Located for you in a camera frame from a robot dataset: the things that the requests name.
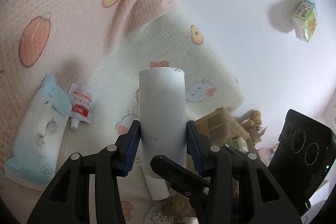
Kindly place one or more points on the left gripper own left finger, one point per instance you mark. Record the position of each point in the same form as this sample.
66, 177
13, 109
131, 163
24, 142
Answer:
66, 198

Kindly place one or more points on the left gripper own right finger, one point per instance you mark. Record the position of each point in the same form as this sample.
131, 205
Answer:
241, 189

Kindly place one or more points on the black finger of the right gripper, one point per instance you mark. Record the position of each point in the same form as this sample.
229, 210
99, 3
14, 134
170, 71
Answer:
199, 191

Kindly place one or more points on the red white sachet pouch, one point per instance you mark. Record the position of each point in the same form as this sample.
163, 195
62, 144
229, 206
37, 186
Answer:
83, 105

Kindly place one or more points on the white paper roll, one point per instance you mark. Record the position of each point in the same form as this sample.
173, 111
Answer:
162, 102

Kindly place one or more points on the light blue wipes pack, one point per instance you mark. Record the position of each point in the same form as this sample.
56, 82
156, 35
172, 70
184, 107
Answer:
37, 143

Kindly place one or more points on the brown teddy bear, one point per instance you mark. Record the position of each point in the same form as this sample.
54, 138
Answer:
253, 120

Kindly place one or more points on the brown cardboard box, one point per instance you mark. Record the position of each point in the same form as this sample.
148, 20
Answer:
221, 128

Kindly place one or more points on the green milk carton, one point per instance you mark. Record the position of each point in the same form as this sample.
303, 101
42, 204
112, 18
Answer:
304, 20

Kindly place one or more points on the cream cartoon print mat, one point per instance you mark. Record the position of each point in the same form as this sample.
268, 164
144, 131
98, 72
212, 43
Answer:
164, 42

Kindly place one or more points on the pink cartoon print mat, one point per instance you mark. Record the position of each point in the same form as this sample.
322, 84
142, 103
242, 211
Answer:
102, 44

